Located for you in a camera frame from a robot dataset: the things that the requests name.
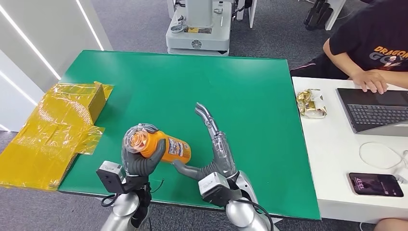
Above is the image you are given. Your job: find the person's right hand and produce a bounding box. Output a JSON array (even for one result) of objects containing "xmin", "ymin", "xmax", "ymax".
[{"xmin": 351, "ymin": 69, "xmax": 389, "ymax": 95}]

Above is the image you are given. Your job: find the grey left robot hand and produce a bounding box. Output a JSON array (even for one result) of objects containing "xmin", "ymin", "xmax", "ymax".
[{"xmin": 121, "ymin": 123, "xmax": 167, "ymax": 177}]

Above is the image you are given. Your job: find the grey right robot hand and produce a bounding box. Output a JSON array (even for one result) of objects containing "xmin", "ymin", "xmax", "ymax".
[{"xmin": 172, "ymin": 102, "xmax": 239, "ymax": 181}]

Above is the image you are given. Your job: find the orange bottle with printed label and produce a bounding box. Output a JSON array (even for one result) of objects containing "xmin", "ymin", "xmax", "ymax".
[{"xmin": 126, "ymin": 127, "xmax": 192, "ymax": 165}]

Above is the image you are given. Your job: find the grey laptop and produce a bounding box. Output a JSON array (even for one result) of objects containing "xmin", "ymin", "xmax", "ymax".
[{"xmin": 335, "ymin": 88, "xmax": 408, "ymax": 138}]

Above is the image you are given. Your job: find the person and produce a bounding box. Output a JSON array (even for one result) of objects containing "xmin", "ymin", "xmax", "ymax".
[{"xmin": 289, "ymin": 0, "xmax": 408, "ymax": 80}]

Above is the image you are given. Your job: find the crumpled gold snack wrapper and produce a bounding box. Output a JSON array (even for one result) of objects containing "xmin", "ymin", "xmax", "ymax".
[{"xmin": 295, "ymin": 89, "xmax": 328, "ymax": 119}]

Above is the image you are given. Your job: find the yellow taped cardboard box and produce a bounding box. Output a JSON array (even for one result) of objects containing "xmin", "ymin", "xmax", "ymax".
[{"xmin": 0, "ymin": 81, "xmax": 114, "ymax": 191}]

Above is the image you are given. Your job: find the white charger plug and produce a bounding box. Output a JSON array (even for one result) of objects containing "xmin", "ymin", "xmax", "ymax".
[{"xmin": 394, "ymin": 166, "xmax": 408, "ymax": 185}]

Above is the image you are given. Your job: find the black smartphone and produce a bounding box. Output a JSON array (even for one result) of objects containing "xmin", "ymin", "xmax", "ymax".
[{"xmin": 348, "ymin": 172, "xmax": 405, "ymax": 198}]

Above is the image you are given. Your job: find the person's leg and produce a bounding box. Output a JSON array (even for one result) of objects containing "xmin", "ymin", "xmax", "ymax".
[{"xmin": 371, "ymin": 218, "xmax": 408, "ymax": 231}]

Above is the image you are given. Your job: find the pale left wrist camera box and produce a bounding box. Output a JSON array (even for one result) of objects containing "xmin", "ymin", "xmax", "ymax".
[{"xmin": 96, "ymin": 160, "xmax": 127, "ymax": 194}]

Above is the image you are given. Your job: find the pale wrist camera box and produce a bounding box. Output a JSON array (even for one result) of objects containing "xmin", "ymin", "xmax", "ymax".
[
  {"xmin": 197, "ymin": 171, "xmax": 234, "ymax": 208},
  {"xmin": 96, "ymin": 160, "xmax": 127, "ymax": 194}
]

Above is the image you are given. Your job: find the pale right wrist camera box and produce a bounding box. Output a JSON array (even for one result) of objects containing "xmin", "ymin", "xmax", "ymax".
[{"xmin": 197, "ymin": 171, "xmax": 234, "ymax": 208}]

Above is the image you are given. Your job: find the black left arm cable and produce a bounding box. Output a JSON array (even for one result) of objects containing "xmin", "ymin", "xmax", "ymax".
[{"xmin": 101, "ymin": 193, "xmax": 119, "ymax": 208}]

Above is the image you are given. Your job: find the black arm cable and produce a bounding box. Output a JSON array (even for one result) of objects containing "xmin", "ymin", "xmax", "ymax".
[
  {"xmin": 237, "ymin": 198, "xmax": 275, "ymax": 231},
  {"xmin": 101, "ymin": 193, "xmax": 119, "ymax": 208}
]

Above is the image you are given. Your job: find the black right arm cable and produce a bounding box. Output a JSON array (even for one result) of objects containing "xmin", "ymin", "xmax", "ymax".
[{"xmin": 237, "ymin": 198, "xmax": 275, "ymax": 231}]

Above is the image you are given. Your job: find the white cable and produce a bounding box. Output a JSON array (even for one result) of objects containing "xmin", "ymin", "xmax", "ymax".
[{"xmin": 358, "ymin": 141, "xmax": 408, "ymax": 170}]

